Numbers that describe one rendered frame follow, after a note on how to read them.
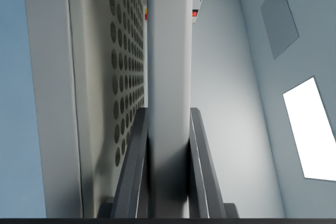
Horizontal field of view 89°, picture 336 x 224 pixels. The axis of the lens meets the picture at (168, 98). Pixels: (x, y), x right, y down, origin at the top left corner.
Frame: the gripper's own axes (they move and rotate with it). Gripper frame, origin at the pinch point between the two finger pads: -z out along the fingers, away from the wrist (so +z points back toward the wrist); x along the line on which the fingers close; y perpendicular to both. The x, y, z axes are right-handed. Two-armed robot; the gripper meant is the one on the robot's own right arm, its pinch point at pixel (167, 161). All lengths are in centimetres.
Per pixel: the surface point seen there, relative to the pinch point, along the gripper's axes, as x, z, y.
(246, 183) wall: -127, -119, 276
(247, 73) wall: -162, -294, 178
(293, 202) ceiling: -181, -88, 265
